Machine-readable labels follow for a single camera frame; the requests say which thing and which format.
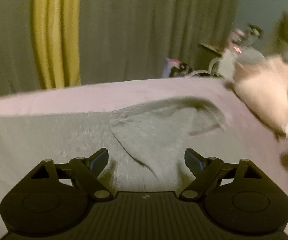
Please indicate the pink plush toy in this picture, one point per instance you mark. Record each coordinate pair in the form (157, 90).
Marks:
(262, 84)

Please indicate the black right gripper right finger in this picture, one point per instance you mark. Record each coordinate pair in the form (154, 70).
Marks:
(238, 198)

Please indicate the yellow curtain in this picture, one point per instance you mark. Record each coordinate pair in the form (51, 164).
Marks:
(55, 37)

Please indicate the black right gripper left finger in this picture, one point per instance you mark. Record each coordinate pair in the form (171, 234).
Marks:
(53, 198)

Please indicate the pink device on nightstand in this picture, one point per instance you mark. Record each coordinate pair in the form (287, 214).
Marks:
(239, 40)

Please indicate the pink bed blanket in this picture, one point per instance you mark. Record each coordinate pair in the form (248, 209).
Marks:
(243, 135)

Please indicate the grey-green curtain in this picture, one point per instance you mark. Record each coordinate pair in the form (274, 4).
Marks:
(119, 40)

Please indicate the purple black bag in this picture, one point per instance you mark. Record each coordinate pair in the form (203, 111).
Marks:
(175, 68)

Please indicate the grey sweatpants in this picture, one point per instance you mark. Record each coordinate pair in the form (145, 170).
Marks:
(146, 143)

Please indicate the dark nightstand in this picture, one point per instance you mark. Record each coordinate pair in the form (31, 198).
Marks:
(205, 54)

